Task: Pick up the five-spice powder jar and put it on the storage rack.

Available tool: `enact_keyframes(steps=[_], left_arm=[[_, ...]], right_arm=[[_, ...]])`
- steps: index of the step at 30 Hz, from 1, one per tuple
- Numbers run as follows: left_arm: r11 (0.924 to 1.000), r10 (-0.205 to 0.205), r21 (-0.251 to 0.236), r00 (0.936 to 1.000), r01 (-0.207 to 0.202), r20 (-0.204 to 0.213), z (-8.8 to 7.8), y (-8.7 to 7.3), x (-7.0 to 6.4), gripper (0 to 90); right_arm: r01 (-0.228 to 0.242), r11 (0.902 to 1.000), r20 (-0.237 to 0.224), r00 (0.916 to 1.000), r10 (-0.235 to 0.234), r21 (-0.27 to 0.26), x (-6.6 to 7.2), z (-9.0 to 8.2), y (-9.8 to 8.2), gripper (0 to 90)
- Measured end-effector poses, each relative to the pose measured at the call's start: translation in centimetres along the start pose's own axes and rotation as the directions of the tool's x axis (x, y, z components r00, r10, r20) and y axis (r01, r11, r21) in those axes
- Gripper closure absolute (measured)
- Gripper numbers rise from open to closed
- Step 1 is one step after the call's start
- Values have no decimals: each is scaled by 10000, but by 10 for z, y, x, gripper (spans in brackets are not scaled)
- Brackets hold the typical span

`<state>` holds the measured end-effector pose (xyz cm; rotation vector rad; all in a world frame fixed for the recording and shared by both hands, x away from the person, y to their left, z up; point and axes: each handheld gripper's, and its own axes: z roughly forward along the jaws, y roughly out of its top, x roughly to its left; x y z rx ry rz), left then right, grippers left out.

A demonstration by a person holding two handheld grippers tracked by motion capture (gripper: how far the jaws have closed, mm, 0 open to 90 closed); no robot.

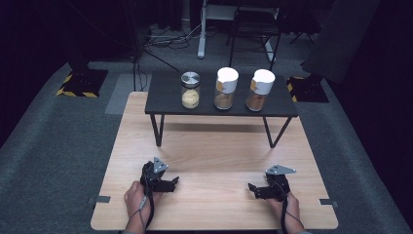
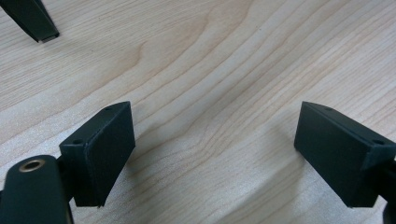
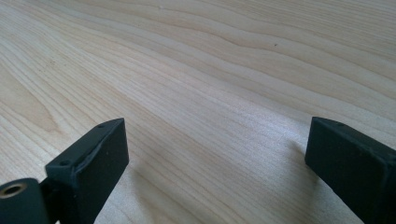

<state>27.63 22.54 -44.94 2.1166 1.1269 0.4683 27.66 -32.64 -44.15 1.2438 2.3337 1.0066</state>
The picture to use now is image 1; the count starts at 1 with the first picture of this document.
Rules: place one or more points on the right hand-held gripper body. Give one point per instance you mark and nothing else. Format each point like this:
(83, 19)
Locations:
(279, 185)

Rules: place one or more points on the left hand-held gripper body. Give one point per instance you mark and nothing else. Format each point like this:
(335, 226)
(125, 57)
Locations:
(155, 169)

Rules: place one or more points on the black raised shelf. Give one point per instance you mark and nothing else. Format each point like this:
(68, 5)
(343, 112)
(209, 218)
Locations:
(162, 97)

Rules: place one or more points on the silver-lid glass jar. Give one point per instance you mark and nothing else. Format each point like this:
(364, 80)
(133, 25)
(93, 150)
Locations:
(190, 91)

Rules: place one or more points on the white-lid glass jar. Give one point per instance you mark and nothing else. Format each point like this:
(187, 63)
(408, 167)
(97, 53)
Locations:
(260, 90)
(226, 87)

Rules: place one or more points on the person's right hand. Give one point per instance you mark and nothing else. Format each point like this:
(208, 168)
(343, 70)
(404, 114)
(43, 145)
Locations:
(292, 209)

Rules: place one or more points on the person's left hand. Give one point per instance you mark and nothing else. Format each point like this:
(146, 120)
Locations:
(133, 201)

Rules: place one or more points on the grey tape marker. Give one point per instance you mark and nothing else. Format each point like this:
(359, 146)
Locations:
(99, 199)
(328, 202)

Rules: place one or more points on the hazard-striped black stand base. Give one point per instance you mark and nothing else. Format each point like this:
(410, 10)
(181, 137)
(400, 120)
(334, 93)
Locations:
(308, 91)
(82, 84)

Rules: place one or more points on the black stand pole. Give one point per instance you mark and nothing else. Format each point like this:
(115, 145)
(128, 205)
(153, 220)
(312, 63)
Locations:
(134, 39)

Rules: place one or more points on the dark grey panel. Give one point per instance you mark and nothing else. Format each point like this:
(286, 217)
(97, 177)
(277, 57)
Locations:
(337, 42)

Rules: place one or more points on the black metal chair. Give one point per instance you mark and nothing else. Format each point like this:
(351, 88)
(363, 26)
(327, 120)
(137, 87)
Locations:
(255, 29)

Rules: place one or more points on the white desk frame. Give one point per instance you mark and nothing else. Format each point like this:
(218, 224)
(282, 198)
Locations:
(202, 32)

